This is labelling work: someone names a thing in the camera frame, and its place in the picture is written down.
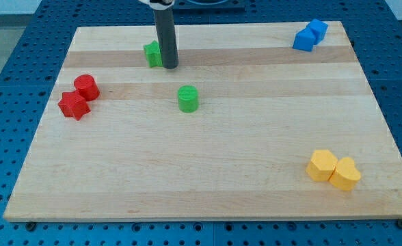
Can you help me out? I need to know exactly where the blue cube block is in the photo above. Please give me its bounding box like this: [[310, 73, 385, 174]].
[[306, 18, 328, 45]]

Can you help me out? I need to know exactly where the green cylinder block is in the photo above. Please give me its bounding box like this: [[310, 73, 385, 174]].
[[177, 85, 199, 113]]

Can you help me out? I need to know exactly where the blue pentagon block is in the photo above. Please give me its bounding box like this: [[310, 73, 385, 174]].
[[293, 27, 316, 52]]

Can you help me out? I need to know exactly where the red cylinder block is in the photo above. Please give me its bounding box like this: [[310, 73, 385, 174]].
[[74, 74, 100, 101]]

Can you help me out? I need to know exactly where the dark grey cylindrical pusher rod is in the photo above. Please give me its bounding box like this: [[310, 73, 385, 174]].
[[154, 7, 179, 69]]

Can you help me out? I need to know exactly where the red star block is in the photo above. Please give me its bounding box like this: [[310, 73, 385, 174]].
[[58, 92, 91, 121]]

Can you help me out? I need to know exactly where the light wooden board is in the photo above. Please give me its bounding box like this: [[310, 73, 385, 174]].
[[3, 21, 402, 222]]

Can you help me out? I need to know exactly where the yellow hexagon block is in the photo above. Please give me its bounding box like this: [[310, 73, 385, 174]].
[[306, 150, 338, 182]]

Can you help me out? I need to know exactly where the yellow heart block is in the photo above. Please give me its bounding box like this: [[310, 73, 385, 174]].
[[329, 157, 362, 191]]

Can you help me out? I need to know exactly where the green star block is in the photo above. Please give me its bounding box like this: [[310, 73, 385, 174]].
[[144, 40, 163, 68]]

